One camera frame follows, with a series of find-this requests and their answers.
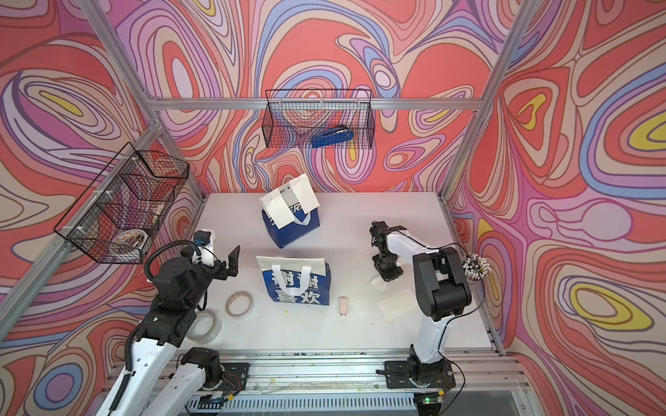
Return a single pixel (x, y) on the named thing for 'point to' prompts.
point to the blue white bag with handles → (303, 224)
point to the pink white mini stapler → (342, 307)
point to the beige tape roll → (239, 304)
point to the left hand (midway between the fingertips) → (223, 244)
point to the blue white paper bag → (297, 279)
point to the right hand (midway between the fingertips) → (383, 279)
